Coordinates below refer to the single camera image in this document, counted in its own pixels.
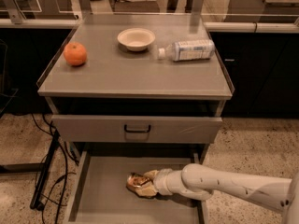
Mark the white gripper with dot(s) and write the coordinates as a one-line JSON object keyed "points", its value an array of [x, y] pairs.
{"points": [[161, 181]]}

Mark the orange gold can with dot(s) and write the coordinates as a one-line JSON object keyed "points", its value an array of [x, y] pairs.
{"points": [[137, 183]]}

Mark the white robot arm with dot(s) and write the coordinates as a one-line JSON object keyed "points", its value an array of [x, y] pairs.
{"points": [[197, 182]]}

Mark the open middle drawer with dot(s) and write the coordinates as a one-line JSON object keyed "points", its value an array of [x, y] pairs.
{"points": [[100, 195]]}

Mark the grey metal drawer cabinet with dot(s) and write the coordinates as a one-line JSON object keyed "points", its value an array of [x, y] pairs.
{"points": [[115, 81]]}

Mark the closed top drawer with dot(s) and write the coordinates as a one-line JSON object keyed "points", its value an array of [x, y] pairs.
{"points": [[182, 130]]}

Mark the black metal stand leg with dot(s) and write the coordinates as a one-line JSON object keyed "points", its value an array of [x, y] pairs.
{"points": [[41, 168]]}

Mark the clear plastic water bottle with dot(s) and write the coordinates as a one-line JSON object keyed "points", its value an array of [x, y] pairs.
{"points": [[201, 49]]}

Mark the white paper bowl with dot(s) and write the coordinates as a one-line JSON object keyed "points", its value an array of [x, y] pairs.
{"points": [[136, 39]]}

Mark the orange fruit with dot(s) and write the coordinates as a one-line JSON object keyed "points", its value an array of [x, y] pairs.
{"points": [[75, 54]]}

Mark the black drawer handle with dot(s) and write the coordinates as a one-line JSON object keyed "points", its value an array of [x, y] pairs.
{"points": [[127, 129]]}

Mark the white horizontal rail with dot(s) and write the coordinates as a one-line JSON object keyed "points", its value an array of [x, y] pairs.
{"points": [[222, 27]]}

